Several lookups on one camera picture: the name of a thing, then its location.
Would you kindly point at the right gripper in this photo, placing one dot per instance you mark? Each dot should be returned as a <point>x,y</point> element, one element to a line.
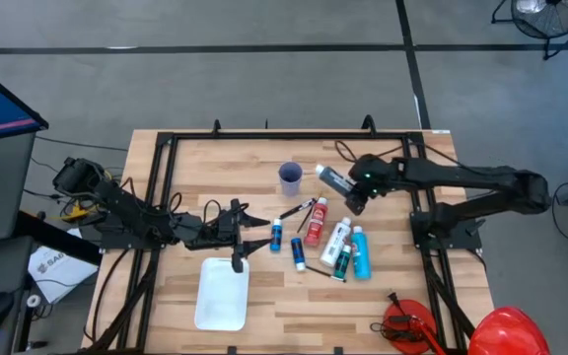
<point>382,175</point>

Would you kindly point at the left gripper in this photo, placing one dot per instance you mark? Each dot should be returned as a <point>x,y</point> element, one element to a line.
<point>215,232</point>

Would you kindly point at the small light blue paint bottle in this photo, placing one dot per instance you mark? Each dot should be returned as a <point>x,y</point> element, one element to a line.
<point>276,236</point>

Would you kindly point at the large dark teal paint bottle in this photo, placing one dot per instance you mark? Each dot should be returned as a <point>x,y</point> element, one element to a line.
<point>333,180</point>

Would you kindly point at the black paintbrush silver ferrule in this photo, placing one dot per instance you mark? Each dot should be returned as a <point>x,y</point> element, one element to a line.
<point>289,213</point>

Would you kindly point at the red paint bottle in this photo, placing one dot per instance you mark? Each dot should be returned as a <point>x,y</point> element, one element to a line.
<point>316,227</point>

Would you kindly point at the white paint bottle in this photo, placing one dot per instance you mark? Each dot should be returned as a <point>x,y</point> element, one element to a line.
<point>335,244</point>

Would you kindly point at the lavender plastic cup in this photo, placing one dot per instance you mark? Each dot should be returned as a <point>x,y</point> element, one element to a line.
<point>290,185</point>

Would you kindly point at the large turquoise paint bottle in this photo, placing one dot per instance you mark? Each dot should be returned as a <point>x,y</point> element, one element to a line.
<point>361,254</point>

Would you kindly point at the small teal paint bottle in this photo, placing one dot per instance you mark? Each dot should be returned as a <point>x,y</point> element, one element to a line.
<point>342,263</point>

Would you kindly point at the white plastic tray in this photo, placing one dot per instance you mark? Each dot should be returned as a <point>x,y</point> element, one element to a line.
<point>220,305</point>

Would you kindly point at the black brush white-tipped bristles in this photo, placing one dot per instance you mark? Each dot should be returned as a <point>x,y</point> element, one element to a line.
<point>323,272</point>

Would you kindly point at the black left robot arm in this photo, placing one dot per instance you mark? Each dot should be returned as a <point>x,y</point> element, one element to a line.
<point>121,202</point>

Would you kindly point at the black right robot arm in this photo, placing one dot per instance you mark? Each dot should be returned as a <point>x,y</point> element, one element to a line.
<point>461,175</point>

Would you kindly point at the blue glue stick near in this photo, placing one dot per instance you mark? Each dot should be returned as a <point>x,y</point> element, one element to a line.
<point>298,251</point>

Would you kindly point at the white sticker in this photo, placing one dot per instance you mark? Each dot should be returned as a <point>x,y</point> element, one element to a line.
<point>441,131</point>

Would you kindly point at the white paper sheet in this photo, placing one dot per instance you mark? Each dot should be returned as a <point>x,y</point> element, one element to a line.
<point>57,271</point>

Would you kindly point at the red hard hat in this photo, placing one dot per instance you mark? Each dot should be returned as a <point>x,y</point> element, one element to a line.
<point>508,333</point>

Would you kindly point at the white tape roll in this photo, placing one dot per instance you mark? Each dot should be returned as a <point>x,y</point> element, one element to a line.
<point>34,300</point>

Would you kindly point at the black floor fan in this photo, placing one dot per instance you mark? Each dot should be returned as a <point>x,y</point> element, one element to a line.
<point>555,20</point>

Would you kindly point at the black metal table frame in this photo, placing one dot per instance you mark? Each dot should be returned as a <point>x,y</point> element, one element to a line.
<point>289,135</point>

